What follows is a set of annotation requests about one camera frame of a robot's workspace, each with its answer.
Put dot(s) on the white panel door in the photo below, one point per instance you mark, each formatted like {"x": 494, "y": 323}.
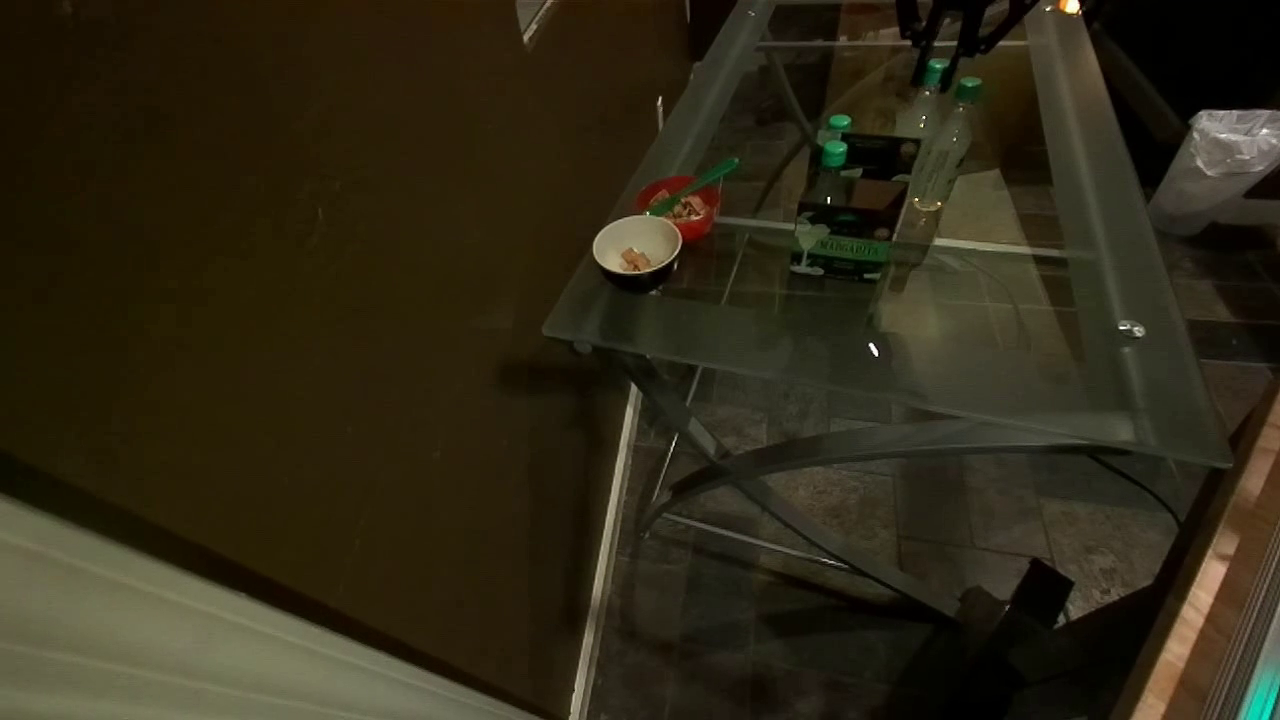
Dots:
{"x": 163, "y": 626}

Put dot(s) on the glass desk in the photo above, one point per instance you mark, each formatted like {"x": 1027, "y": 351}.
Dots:
{"x": 852, "y": 446}

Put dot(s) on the black stand piece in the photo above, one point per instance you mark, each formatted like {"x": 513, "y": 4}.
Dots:
{"x": 1035, "y": 602}

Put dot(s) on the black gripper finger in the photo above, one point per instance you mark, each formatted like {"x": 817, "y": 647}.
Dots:
{"x": 970, "y": 27}
{"x": 924, "y": 27}

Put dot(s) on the red bowl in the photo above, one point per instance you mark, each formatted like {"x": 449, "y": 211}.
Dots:
{"x": 689, "y": 211}

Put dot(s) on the black and green box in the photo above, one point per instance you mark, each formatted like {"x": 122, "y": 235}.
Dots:
{"x": 847, "y": 212}

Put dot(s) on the white bowl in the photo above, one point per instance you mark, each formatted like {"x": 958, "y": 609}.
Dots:
{"x": 639, "y": 247}

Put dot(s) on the green spoon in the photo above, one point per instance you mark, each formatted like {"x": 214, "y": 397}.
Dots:
{"x": 707, "y": 178}

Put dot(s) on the wooden framed panel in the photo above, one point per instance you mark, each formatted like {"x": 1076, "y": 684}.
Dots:
{"x": 1220, "y": 602}

